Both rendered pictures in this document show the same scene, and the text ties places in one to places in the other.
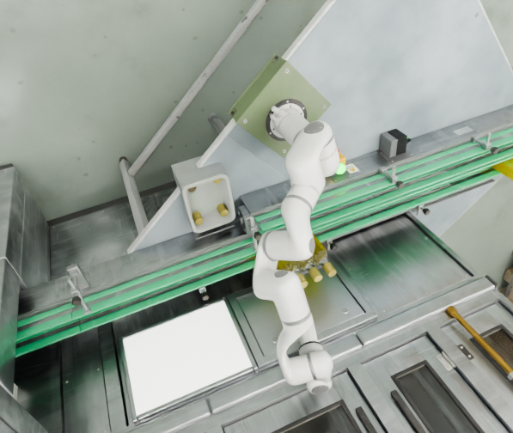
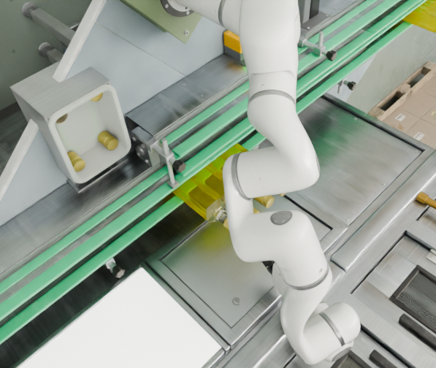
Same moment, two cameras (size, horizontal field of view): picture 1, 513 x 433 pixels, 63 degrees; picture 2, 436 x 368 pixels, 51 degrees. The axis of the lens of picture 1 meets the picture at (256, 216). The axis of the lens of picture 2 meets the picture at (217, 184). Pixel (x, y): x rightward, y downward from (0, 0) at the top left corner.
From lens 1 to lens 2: 0.50 m
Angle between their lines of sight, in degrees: 19
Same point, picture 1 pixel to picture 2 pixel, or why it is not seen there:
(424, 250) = (359, 133)
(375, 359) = (364, 282)
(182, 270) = (75, 244)
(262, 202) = (163, 116)
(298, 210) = (287, 113)
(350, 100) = not seen: outside the picture
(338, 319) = not seen: hidden behind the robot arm
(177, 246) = (52, 212)
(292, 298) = (310, 250)
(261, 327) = (210, 289)
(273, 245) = (254, 176)
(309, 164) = (288, 34)
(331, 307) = not seen: hidden behind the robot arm
